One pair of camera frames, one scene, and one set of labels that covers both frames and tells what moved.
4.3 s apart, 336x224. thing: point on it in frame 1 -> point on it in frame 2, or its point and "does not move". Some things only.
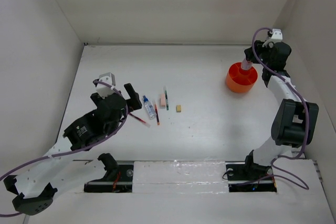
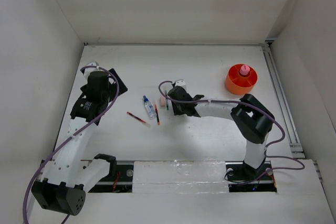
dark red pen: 138,118 does not move
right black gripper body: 264,51 -> 178,108
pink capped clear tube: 247,65 -> 244,70
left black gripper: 134,102 -> 122,88
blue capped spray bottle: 149,108 does not move
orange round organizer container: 239,80 does not move
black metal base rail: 238,180 does not move
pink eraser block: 163,100 does not move
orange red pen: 157,115 does not move
